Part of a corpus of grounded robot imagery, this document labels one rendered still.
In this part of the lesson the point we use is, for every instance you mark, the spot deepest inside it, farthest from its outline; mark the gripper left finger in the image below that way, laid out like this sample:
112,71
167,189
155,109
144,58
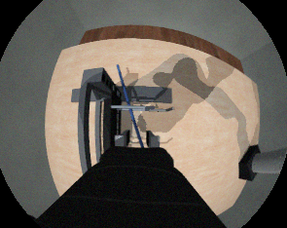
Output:
122,139

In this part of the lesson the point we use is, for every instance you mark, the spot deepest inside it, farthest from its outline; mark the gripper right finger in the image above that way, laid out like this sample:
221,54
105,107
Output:
152,140

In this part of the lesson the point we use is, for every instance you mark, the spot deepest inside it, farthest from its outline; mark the dark grey metal rack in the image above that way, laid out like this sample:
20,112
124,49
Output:
98,83

